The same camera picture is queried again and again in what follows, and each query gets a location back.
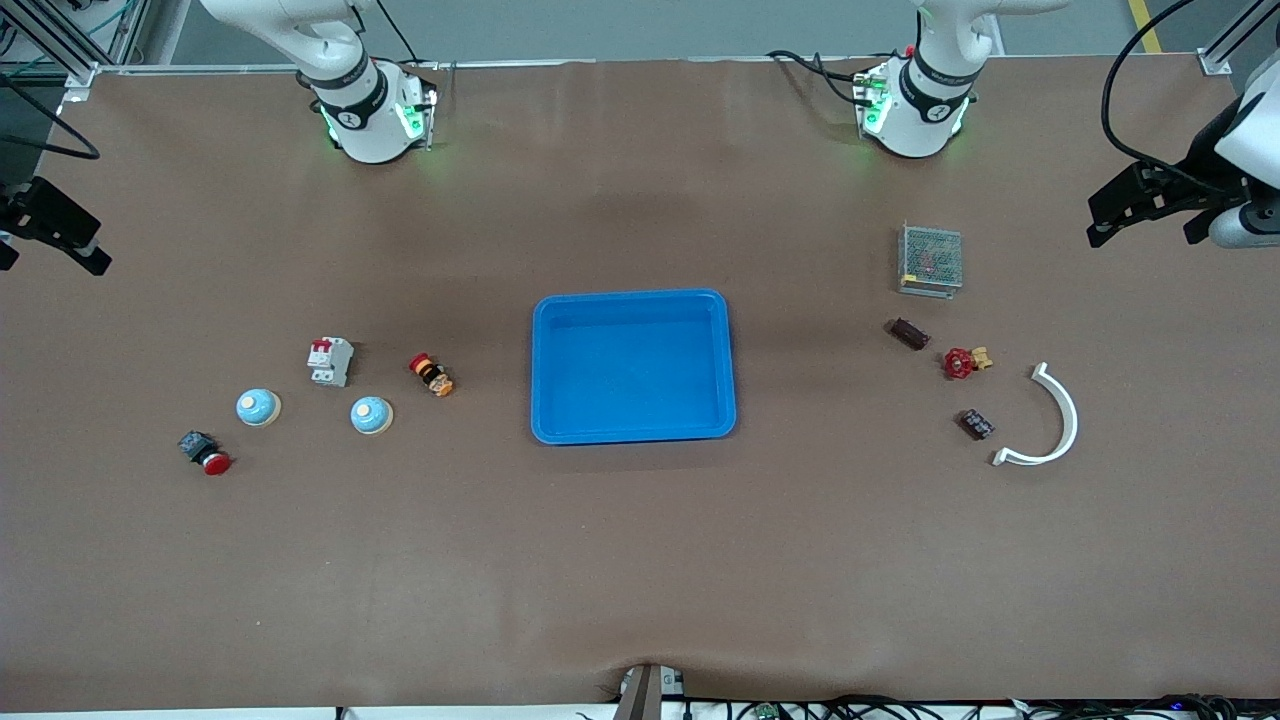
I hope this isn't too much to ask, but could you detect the red mushroom push button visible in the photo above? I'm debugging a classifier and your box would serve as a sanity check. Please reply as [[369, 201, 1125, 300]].
[[178, 430, 234, 476]]

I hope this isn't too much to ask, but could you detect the aluminium frame post with bracket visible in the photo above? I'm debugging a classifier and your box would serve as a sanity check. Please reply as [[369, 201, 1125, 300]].
[[0, 0, 151, 101], [1197, 0, 1266, 77]]

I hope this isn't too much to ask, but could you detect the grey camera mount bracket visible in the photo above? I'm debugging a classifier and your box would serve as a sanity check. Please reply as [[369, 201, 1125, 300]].
[[612, 662, 687, 720]]

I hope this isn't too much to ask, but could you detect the yellow emergency stop switch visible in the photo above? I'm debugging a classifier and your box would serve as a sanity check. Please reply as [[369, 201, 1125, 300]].
[[408, 353, 456, 398]]

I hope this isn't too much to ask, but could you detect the blue plastic tray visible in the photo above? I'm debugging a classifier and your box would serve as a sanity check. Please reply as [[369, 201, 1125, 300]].
[[530, 289, 738, 446]]

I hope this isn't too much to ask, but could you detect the metal mesh power supply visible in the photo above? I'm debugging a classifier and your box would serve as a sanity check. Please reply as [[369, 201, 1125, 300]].
[[897, 222, 964, 299]]

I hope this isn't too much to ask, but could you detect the white curved plastic piece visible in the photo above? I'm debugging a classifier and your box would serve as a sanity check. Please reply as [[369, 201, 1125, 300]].
[[991, 362, 1080, 468]]

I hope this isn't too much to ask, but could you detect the black right base cable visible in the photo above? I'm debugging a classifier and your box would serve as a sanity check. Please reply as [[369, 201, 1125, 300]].
[[375, 0, 441, 69]]

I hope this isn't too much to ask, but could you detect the white circuit breaker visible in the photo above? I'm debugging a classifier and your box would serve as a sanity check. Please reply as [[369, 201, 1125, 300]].
[[306, 337, 355, 388]]

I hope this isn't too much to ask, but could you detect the black base cable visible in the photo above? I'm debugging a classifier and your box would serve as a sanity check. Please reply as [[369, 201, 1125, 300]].
[[375, 0, 441, 69], [767, 48, 873, 109]]

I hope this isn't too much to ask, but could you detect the black left base cable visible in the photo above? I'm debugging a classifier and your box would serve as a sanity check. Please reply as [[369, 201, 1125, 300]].
[[767, 48, 873, 109]]

